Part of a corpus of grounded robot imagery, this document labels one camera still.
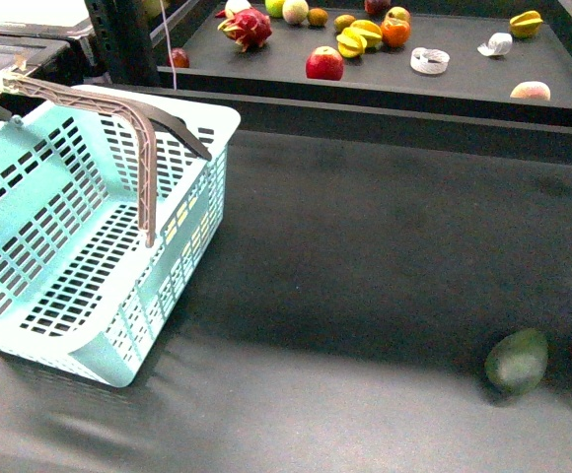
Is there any green avocado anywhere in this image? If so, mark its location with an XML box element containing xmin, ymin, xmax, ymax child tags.
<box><xmin>484</xmin><ymin>328</ymin><xmax>548</xmax><ymax>396</ymax></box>

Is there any green apple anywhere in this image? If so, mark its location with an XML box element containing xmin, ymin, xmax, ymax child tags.
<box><xmin>264</xmin><ymin>0</ymin><xmax>285</xmax><ymax>19</ymax></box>

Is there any yellow starfruit behind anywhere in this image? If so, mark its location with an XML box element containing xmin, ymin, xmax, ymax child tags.
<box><xmin>350</xmin><ymin>20</ymin><xmax>383</xmax><ymax>48</ymax></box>

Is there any purple mangosteen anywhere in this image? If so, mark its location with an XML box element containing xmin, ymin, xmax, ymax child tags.
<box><xmin>364</xmin><ymin>0</ymin><xmax>391</xmax><ymax>16</ymax></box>

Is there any dark red fruit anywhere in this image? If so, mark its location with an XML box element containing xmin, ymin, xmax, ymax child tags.
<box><xmin>168</xmin><ymin>47</ymin><xmax>190</xmax><ymax>68</ymax></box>

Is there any white tape roll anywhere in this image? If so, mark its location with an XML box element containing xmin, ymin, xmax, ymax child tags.
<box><xmin>410</xmin><ymin>47</ymin><xmax>450</xmax><ymax>75</ymax></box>

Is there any brown kiwi left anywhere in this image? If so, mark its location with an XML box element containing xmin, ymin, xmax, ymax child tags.
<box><xmin>307</xmin><ymin>8</ymin><xmax>328</xmax><ymax>28</ymax></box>

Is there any black metal shelf post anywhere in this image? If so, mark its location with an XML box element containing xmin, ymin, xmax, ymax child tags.
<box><xmin>84</xmin><ymin>0</ymin><xmax>161</xmax><ymax>87</ymax></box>

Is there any pink dragon fruit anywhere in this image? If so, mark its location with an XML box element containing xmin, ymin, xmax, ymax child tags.
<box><xmin>217</xmin><ymin>7</ymin><xmax>272</xmax><ymax>52</ymax></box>

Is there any yellow starfruit far right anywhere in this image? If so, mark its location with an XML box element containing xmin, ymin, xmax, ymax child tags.
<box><xmin>509</xmin><ymin>10</ymin><xmax>543</xmax><ymax>39</ymax></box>

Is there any orange persimmon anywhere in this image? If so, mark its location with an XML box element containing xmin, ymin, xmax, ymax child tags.
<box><xmin>380</xmin><ymin>18</ymin><xmax>411</xmax><ymax>48</ymax></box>

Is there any light blue plastic basket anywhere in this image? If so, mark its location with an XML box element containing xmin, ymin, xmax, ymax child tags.
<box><xmin>0</xmin><ymin>94</ymin><xmax>241</xmax><ymax>387</ymax></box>

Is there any white round fruit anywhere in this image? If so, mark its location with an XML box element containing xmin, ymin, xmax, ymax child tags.
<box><xmin>224</xmin><ymin>0</ymin><xmax>251</xmax><ymax>18</ymax></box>

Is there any red apple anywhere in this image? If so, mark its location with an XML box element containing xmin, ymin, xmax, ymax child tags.
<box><xmin>305</xmin><ymin>46</ymin><xmax>344</xmax><ymax>81</ymax></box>

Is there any black fruit tray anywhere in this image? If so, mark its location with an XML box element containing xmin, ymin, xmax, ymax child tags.
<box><xmin>152</xmin><ymin>1</ymin><xmax>572</xmax><ymax>127</ymax></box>

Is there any yellow starfruit front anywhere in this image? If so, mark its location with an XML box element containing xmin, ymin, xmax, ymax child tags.
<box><xmin>336</xmin><ymin>27</ymin><xmax>367</xmax><ymax>59</ymax></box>

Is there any yellow starfruit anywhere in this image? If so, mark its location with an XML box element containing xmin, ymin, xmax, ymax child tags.
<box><xmin>336</xmin><ymin>27</ymin><xmax>367</xmax><ymax>59</ymax></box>
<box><xmin>350</xmin><ymin>20</ymin><xmax>383</xmax><ymax>48</ymax></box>
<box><xmin>509</xmin><ymin>10</ymin><xmax>543</xmax><ymax>39</ymax></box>

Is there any red yellow mango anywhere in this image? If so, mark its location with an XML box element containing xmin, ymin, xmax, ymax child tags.
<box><xmin>386</xmin><ymin>6</ymin><xmax>411</xmax><ymax>23</ymax></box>

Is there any near glass top freezer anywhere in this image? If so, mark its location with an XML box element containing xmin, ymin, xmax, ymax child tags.
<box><xmin>0</xmin><ymin>19</ymin><xmax>104</xmax><ymax>86</ymax></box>

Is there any pink peach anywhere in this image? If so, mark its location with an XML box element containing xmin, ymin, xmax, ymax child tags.
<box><xmin>510</xmin><ymin>81</ymin><xmax>551</xmax><ymax>101</ymax></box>

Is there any purple hanging cable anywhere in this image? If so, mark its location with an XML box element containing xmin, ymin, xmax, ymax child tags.
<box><xmin>159</xmin><ymin>0</ymin><xmax>179</xmax><ymax>91</ymax></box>

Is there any tan round peach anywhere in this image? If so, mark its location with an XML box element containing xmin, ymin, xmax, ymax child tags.
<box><xmin>282</xmin><ymin>0</ymin><xmax>309</xmax><ymax>25</ymax></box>

